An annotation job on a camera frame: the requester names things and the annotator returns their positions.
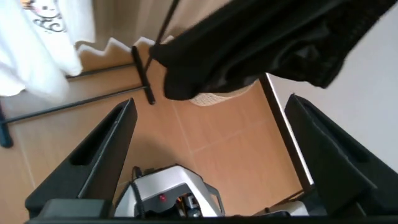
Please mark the black shorts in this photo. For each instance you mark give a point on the black shorts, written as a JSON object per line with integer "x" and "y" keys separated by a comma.
{"x": 248, "y": 46}

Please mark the black clothes rack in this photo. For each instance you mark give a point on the black clothes rack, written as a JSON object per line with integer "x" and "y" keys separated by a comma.
{"x": 142, "y": 71}

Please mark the white printed T-shirt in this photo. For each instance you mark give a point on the white printed T-shirt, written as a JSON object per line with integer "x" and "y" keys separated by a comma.
{"x": 31, "y": 56}

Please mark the white laundry basket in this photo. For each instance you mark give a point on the white laundry basket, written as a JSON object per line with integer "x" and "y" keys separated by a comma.
{"x": 211, "y": 99}

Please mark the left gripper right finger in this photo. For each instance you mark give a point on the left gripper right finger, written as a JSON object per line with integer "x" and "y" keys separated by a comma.
{"x": 345, "y": 180}

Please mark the beige curtain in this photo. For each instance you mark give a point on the beige curtain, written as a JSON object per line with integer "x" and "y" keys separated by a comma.
{"x": 124, "y": 18}

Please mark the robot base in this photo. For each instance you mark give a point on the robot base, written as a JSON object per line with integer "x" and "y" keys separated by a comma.
{"x": 168, "y": 183}

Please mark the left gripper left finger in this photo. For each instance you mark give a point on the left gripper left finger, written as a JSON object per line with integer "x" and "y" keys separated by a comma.
{"x": 102, "y": 161}

